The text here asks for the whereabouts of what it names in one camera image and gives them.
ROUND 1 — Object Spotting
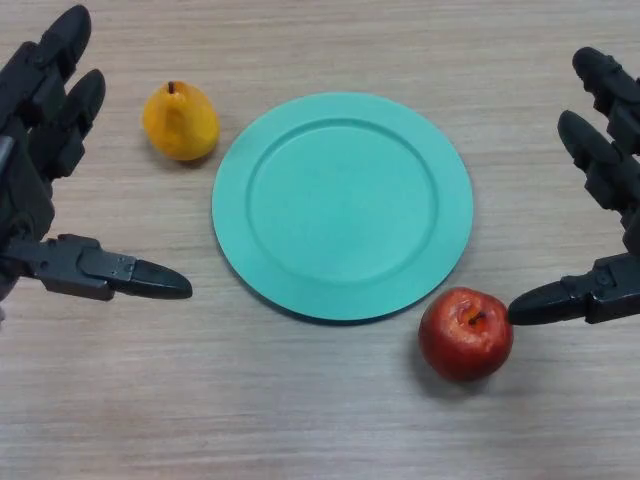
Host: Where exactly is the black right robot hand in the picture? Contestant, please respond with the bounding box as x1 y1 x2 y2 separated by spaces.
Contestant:
506 46 640 327

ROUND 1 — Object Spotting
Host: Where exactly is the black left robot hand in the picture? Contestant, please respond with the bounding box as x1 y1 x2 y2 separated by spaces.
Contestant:
0 4 194 304

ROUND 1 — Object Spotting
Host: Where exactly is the red apple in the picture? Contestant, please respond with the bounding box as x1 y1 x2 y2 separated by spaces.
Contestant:
418 286 515 383

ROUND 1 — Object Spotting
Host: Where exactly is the green round plate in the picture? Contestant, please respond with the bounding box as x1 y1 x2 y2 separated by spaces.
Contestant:
211 91 474 327

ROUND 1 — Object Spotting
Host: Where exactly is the yellow pear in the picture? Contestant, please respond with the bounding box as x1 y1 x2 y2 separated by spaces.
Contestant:
142 80 221 162

